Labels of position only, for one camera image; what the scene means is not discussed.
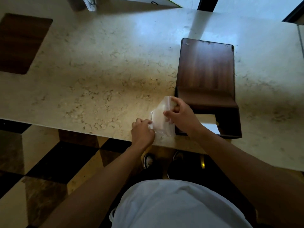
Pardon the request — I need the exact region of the person's shoe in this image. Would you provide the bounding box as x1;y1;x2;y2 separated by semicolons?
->
143;153;155;169
172;150;185;162

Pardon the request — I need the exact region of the person's left hand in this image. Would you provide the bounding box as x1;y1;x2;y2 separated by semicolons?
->
131;118;155;150

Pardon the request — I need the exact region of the person's right forearm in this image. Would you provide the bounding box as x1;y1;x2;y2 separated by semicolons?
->
190;127;304;228

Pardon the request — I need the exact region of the dark wooden counter panel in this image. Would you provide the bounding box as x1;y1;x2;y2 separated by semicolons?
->
0;13;53;75

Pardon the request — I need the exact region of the white printed paper cup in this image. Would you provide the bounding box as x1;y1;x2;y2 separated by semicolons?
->
82;0;97;12

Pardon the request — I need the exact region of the person's left forearm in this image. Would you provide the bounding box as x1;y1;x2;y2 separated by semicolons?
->
39;142;148;228

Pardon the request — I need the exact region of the person's white shirt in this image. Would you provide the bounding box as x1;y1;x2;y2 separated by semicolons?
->
109;180;253;228

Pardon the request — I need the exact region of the person's right shoe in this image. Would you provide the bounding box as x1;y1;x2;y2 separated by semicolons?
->
172;150;185;162

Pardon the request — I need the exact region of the brown wooden board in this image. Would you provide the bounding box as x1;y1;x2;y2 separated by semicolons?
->
175;38;236;99

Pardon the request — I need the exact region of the dark window frame post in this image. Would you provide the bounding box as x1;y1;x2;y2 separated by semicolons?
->
197;0;220;12
282;0;304;23

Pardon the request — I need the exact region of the white sign board yellow edge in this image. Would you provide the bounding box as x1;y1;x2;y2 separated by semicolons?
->
108;0;182;8

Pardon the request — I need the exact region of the clear plastic bag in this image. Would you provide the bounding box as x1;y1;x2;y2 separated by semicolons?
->
148;96;178;140

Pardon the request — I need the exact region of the dark wooden tissue box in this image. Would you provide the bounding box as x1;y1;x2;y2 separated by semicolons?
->
174;87;243;140

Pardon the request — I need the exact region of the person's left shoe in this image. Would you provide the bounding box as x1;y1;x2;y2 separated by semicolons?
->
143;153;155;169

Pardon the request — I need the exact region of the person's right hand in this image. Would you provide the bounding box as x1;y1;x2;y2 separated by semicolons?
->
163;97;205;138

